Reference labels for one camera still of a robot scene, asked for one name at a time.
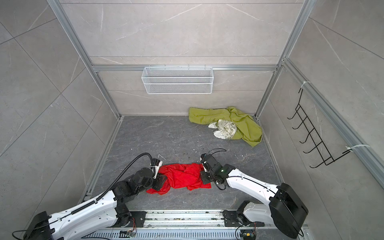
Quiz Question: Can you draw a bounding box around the red cloth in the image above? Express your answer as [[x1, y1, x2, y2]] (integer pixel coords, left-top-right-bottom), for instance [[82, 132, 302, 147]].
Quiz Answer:
[[146, 163, 212, 195]]

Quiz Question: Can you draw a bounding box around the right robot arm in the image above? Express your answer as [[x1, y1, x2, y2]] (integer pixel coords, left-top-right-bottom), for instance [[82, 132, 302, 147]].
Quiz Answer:
[[200, 154, 309, 239]]

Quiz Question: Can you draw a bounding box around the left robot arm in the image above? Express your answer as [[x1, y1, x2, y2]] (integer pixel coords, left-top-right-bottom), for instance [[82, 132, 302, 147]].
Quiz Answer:
[[22, 153, 166, 240]]

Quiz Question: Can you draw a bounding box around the white patterned cloth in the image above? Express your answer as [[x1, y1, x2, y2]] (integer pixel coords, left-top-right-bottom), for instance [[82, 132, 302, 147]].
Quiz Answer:
[[208, 120, 237, 140]]

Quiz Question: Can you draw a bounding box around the green cloth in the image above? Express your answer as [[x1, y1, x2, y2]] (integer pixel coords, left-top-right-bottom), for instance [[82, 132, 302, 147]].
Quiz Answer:
[[189, 107, 263, 147]]

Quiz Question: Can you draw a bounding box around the white zip tie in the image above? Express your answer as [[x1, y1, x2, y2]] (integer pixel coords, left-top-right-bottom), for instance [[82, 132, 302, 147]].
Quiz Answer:
[[346, 144, 370, 151]]

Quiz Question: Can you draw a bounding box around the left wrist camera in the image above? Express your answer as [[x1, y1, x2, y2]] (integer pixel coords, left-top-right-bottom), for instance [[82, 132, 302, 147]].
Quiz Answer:
[[151, 158, 163, 179]]

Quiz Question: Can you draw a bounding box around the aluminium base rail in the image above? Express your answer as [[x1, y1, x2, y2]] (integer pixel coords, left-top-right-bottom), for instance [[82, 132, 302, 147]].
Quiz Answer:
[[58, 209, 313, 240]]

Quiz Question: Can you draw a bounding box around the white wire mesh basket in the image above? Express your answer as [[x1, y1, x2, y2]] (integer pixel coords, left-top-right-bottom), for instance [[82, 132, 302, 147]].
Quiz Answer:
[[142, 67, 214, 95]]

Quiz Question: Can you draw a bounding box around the black wire hook rack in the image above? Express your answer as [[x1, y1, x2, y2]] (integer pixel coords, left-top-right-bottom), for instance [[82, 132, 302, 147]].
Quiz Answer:
[[287, 89, 353, 169]]

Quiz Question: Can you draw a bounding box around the aluminium frame profile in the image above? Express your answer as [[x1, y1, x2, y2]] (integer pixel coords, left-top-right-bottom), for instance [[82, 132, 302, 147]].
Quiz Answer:
[[48, 1, 384, 186]]

